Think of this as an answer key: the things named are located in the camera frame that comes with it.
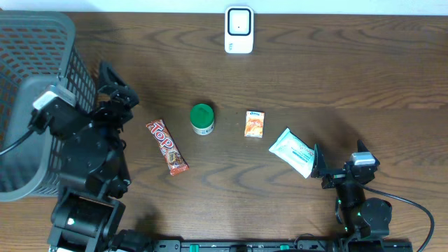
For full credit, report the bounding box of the mint Zappy wipes pack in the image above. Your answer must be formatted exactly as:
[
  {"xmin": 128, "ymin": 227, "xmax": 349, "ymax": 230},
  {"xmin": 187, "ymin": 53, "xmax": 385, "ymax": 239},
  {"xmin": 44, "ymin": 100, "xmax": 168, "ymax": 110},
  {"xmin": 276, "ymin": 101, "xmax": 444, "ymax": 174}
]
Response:
[{"xmin": 269, "ymin": 128, "xmax": 315, "ymax": 179}]

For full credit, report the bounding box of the red Top chocolate bar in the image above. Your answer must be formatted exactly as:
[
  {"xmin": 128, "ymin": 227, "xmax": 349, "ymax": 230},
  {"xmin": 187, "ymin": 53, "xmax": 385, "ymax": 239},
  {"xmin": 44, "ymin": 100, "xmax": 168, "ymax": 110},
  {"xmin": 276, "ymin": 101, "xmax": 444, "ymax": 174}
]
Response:
[{"xmin": 146, "ymin": 119, "xmax": 189, "ymax": 176}]

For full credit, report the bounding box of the green lid jar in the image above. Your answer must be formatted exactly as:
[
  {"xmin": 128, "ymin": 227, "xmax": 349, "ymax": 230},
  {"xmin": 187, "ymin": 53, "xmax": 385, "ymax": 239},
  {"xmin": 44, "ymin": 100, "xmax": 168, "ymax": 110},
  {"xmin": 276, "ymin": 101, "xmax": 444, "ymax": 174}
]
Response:
[{"xmin": 190, "ymin": 104, "xmax": 215, "ymax": 136}]

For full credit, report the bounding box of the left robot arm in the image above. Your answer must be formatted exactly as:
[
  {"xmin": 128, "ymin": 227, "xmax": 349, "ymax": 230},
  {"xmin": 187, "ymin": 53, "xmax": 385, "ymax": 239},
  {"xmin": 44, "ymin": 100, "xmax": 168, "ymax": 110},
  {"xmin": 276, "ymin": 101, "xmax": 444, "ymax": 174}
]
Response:
[{"xmin": 29, "ymin": 62, "xmax": 153, "ymax": 251}]

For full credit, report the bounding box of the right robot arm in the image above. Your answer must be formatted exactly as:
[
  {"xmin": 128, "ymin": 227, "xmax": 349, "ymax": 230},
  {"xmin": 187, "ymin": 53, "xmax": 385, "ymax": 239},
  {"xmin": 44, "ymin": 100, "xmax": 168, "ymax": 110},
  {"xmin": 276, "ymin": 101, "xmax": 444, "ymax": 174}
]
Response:
[{"xmin": 311, "ymin": 140, "xmax": 392, "ymax": 251}]

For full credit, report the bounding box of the white barcode scanner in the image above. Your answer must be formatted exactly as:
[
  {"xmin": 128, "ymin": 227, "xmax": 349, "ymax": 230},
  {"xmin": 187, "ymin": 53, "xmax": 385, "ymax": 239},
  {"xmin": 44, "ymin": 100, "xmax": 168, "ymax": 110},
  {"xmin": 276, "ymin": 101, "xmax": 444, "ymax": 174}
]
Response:
[{"xmin": 224, "ymin": 6, "xmax": 254, "ymax": 54}]

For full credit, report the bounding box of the grey plastic mesh basket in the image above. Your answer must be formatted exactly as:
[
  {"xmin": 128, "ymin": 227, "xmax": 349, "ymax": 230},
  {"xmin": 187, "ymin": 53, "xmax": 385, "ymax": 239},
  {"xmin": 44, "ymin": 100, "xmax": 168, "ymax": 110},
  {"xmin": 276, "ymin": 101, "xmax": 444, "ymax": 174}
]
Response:
[{"xmin": 1, "ymin": 10, "xmax": 97, "ymax": 202}]

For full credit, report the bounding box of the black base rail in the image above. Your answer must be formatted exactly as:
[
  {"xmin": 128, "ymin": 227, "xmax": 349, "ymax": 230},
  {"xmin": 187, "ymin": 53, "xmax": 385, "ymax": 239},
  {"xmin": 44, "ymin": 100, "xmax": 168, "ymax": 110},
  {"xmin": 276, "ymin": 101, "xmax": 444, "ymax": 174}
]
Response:
[{"xmin": 151, "ymin": 237, "xmax": 413, "ymax": 252}]

